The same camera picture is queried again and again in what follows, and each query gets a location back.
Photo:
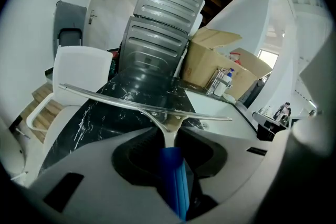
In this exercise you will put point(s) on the red and white item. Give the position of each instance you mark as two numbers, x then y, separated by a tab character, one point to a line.
235	57

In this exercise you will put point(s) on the white office chair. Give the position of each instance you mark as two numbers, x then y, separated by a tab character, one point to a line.
78	68

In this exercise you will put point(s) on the grey washing machine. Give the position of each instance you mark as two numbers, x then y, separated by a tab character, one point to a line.
155	47

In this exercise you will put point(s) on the open cardboard box with flaps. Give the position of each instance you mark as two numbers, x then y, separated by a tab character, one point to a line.
249	70

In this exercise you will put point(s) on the white door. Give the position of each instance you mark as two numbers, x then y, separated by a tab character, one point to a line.
101	15

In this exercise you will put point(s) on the white pipe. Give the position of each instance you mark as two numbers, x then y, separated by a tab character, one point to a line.
181	60

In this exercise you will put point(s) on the white counter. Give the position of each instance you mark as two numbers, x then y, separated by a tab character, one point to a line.
267	118

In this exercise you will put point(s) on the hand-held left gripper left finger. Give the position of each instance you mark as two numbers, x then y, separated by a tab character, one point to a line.
105	183

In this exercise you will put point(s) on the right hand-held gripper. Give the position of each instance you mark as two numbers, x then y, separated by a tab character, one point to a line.
312	126

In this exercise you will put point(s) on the white soap pump bottle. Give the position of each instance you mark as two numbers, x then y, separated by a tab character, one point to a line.
223	85

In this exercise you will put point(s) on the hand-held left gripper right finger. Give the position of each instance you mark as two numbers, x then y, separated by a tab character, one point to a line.
236	154

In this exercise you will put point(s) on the white soap dish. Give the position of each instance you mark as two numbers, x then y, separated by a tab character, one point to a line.
230	98

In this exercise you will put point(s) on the large open cardboard box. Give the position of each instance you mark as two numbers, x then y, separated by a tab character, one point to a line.
207	60

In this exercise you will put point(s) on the white sink basin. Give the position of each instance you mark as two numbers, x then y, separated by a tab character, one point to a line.
218	112

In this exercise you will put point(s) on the black marble table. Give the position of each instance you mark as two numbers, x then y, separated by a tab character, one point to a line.
110	112

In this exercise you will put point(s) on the dark grey folded chair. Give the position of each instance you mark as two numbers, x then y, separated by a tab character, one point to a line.
69	23

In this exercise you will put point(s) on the wooden steps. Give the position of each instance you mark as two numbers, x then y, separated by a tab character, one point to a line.
42	110

